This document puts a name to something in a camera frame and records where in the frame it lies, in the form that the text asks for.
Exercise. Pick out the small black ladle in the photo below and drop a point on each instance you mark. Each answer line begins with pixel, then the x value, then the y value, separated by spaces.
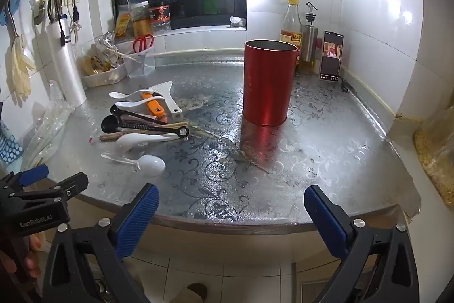
pixel 115 109

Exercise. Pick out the dark lid jar red label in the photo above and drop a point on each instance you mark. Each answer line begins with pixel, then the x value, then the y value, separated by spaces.
pixel 160 17

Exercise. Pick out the yellow snack packet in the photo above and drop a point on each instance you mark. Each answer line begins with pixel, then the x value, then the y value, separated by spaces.
pixel 92 63

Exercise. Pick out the thin light stick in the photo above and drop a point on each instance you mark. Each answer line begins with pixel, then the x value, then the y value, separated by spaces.
pixel 127 56

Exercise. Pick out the clear plastic bag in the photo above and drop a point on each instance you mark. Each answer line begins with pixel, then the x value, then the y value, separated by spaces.
pixel 46 132

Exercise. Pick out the blue mesh cloth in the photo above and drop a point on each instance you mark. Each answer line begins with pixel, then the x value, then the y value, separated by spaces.
pixel 9 145

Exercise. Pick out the clear jar white lid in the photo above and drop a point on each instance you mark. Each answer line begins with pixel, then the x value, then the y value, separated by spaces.
pixel 141 20

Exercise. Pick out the beige slipper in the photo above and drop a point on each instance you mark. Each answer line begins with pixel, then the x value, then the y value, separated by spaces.
pixel 193 292

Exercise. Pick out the steel oil dispenser bottle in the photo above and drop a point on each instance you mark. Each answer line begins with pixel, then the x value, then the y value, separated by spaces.
pixel 309 40

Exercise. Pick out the red metal canister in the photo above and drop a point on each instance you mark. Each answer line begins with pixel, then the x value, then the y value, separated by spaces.
pixel 269 86

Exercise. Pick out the round white plastic spoon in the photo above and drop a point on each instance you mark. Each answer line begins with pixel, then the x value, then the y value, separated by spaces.
pixel 152 164

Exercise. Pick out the clear plastic container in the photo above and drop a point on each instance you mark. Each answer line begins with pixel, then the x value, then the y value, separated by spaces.
pixel 142 67

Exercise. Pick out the large white soup spoon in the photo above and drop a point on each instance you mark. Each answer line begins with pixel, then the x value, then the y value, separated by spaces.
pixel 131 141

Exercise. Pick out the large black ladle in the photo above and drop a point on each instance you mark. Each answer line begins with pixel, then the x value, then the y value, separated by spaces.
pixel 108 124

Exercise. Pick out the crumpled foil bag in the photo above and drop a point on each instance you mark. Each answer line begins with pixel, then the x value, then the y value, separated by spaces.
pixel 104 42

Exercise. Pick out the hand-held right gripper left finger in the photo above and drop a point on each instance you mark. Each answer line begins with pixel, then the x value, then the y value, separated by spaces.
pixel 138 217

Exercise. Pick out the blue glove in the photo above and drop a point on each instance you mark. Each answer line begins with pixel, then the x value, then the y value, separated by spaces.
pixel 12 3

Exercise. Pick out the yellow seasoning pouch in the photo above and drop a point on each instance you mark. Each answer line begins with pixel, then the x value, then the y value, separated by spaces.
pixel 123 22

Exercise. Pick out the white rice paddle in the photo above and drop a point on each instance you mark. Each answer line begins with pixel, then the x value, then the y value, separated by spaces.
pixel 165 90

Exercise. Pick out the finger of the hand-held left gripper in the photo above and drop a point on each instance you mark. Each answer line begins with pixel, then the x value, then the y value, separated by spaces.
pixel 33 174
pixel 71 184

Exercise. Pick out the white plastic tray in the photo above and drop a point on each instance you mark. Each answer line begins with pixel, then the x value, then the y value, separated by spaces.
pixel 106 77

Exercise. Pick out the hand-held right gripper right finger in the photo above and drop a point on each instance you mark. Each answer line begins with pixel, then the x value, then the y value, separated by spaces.
pixel 326 221

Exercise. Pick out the person's left hand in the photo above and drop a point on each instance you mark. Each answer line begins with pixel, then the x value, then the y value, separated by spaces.
pixel 32 265

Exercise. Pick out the wooden chopsticks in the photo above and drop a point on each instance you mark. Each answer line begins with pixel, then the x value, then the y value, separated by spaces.
pixel 110 138

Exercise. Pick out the smartphone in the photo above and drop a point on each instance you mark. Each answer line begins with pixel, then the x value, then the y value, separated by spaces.
pixel 331 65

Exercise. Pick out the bag of yellow noodles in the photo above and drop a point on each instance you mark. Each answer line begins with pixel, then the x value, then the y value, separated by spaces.
pixel 436 154

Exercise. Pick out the small white soup spoon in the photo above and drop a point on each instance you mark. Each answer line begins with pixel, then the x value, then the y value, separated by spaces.
pixel 122 105
pixel 115 94

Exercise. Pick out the white pipe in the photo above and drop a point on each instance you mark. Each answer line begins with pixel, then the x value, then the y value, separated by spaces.
pixel 67 75

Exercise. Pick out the vinegar bottle yellow cap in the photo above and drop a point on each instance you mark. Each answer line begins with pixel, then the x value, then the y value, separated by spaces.
pixel 293 22

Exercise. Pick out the red scissors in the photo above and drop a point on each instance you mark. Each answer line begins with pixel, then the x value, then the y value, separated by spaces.
pixel 143 42

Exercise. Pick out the cream rubber gloves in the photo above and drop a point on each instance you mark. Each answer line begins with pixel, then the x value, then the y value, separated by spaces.
pixel 19 65

